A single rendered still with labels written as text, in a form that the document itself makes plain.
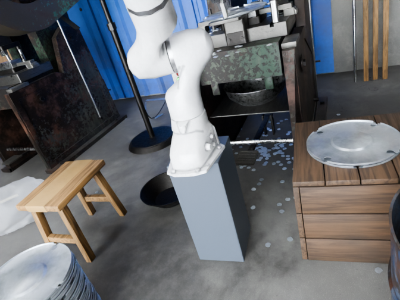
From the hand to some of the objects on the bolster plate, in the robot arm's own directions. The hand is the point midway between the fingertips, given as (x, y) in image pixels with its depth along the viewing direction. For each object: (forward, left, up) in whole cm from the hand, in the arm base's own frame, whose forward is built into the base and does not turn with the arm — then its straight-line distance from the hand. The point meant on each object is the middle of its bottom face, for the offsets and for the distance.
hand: (224, 8), depth 127 cm
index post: (+13, -18, -12) cm, 25 cm away
